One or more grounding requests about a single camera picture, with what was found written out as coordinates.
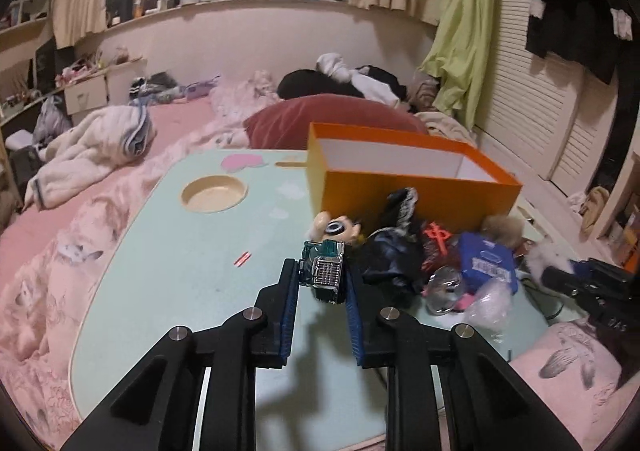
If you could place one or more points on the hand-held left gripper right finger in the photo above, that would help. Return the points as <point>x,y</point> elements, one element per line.
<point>352,321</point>

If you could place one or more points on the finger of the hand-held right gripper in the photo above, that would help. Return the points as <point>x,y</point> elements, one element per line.
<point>562,278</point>

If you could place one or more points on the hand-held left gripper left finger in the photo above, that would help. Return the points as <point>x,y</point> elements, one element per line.
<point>287,311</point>

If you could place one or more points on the dark green toy car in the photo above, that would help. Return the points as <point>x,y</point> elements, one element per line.
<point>325,271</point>

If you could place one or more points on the orange cardboard box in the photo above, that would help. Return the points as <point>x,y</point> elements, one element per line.
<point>360,191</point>

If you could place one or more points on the light green desktop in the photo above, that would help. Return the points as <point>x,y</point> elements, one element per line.
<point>200,271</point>

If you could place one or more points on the white fluffy toy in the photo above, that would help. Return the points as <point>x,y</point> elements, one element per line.
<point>542,253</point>

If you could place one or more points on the small red strip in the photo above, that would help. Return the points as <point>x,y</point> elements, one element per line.
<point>243,257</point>

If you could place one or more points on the black plastic bag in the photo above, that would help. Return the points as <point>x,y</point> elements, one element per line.
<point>385,256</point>

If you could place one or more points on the brown fur pompom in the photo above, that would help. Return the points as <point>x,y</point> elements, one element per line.
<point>502,228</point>

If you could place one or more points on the blue packet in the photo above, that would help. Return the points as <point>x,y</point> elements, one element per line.
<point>487,256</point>

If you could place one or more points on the beige plush cloth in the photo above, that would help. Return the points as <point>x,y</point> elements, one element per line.
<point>592,206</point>

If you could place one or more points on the clear plastic bag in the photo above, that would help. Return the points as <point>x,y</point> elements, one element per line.
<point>487,306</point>

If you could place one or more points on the big-eyed doll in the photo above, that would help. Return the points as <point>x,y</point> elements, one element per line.
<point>330,228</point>

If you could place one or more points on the black pouch with red print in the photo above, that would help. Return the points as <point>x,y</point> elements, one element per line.
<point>435,238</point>

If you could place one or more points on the white louvered closet door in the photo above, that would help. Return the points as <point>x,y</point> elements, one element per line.
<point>525,96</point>

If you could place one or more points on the red pillow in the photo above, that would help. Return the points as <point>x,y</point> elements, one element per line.
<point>325,113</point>

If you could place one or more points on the black garment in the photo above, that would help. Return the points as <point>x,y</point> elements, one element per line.
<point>305,83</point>

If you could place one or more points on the beige cloth pile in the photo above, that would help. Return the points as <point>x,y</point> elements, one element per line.
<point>425,91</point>

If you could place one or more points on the purple pouch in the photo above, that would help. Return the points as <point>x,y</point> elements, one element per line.
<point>200,88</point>

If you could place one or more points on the pink printed bed sheet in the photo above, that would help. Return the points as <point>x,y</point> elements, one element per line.
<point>50,281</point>

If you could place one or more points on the white cloth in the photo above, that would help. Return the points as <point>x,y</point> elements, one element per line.
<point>335,63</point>

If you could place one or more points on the pile of dark clothes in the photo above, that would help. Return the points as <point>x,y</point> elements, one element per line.
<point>155,86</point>

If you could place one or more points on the white fleece blanket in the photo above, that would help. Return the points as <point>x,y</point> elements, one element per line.
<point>85,146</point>

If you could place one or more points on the green hanging garment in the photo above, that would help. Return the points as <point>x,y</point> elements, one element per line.
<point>465,31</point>

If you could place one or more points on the black hanging clothes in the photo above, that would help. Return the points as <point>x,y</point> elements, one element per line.
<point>565,6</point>

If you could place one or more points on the white drawer cabinet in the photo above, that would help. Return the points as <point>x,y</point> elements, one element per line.
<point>85,96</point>

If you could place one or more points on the grey cloth bag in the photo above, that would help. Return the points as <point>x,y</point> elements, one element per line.
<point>50,121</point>

